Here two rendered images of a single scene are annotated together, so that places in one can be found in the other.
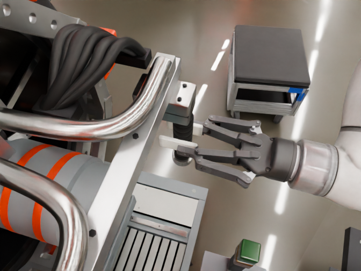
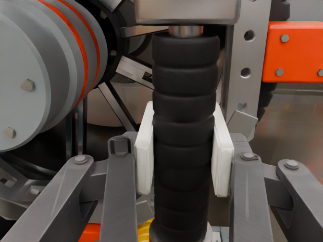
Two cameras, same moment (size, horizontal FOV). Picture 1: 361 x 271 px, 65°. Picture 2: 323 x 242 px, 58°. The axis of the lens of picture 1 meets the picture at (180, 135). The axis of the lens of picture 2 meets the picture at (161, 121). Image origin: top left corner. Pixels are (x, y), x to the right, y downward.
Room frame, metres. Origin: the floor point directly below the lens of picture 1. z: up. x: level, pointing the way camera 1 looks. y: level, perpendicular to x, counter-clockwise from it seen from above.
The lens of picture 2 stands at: (0.24, -0.16, 0.91)
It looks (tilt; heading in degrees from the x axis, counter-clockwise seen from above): 22 degrees down; 77
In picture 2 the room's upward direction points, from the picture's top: straight up
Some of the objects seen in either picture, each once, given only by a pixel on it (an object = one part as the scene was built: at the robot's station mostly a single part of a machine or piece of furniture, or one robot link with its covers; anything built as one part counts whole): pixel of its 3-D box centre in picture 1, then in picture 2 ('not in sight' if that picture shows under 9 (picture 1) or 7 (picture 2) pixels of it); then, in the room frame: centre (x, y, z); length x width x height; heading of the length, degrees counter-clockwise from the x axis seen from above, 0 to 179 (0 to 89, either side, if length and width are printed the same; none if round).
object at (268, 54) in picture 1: (263, 76); not in sight; (1.10, -0.45, 0.17); 0.43 x 0.36 x 0.34; 174
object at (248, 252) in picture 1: (248, 251); not in sight; (0.12, -0.14, 0.64); 0.04 x 0.04 x 0.04; 74
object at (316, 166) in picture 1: (308, 166); not in sight; (0.22, -0.22, 0.83); 0.09 x 0.06 x 0.09; 164
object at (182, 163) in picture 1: (182, 137); (182, 150); (0.28, 0.00, 0.83); 0.04 x 0.04 x 0.16
